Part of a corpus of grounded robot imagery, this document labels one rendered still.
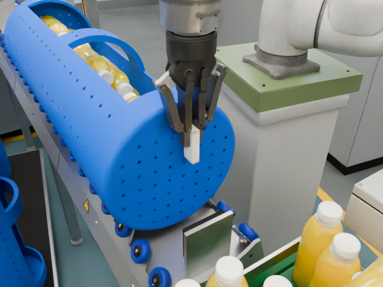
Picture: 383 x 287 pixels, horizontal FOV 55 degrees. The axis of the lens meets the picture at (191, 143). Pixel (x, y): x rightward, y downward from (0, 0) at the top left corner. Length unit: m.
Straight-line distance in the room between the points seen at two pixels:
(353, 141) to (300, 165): 1.13
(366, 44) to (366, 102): 1.22
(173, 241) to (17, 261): 0.88
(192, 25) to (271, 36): 0.65
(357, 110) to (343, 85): 1.10
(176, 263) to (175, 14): 0.47
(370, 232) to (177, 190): 0.36
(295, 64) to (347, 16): 0.21
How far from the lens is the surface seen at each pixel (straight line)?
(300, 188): 1.40
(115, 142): 0.61
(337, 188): 2.47
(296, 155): 1.27
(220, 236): 0.70
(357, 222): 0.75
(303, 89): 1.13
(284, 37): 1.13
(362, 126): 2.38
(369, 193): 0.71
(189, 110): 0.59
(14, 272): 1.59
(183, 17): 0.51
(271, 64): 1.16
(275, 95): 1.08
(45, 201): 2.15
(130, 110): 0.63
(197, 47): 0.53
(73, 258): 2.03
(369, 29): 1.07
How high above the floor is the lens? 1.53
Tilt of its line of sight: 35 degrees down
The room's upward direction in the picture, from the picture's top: straight up
